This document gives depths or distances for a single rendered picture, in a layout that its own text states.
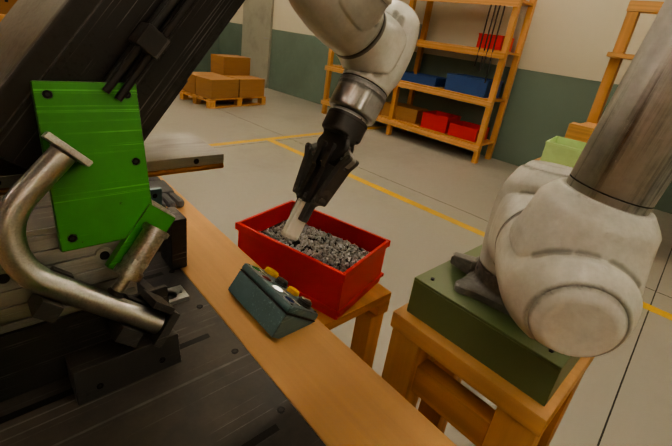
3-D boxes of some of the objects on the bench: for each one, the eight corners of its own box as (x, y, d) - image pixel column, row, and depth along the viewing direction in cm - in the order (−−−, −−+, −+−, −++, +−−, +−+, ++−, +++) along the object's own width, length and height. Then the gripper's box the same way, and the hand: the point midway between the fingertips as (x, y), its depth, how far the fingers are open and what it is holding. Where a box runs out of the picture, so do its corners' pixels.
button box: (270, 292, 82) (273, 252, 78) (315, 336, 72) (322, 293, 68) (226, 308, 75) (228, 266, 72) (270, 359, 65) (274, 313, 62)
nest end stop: (146, 332, 60) (165, 301, 61) (161, 348, 55) (180, 314, 57) (139, 329, 59) (158, 298, 61) (153, 345, 54) (173, 311, 56)
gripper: (387, 131, 68) (325, 257, 67) (340, 121, 78) (284, 231, 77) (361, 109, 63) (293, 245, 62) (313, 101, 73) (254, 218, 72)
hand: (297, 219), depth 69 cm, fingers closed
